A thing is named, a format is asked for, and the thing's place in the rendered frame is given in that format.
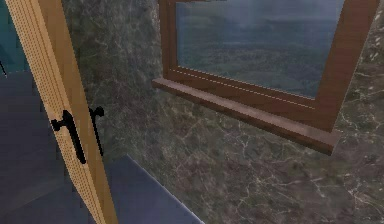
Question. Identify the brown framed window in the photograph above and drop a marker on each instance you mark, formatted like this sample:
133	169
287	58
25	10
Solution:
253	46

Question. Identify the light wooden room door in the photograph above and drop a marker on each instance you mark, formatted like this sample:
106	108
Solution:
56	66

